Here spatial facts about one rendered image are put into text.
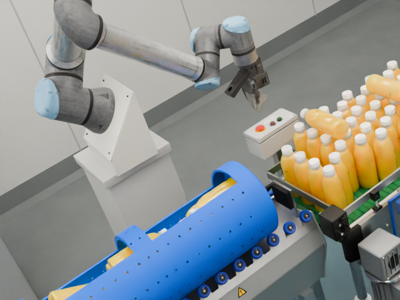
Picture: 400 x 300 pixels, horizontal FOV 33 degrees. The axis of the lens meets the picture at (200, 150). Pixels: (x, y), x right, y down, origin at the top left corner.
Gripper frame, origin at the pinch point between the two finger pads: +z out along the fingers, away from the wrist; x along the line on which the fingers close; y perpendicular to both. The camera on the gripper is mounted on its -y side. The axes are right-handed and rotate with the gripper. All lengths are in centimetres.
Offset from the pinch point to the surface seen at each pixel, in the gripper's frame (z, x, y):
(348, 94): 8.4, -13.8, 34.1
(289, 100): 119, 167, 128
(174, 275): 7, -43, -69
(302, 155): 8.4, -28.3, -3.5
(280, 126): 9.7, -4.7, 5.7
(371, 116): 8.5, -32.4, 27.1
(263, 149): 14.5, -4.7, -4.1
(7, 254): 68, 114, -99
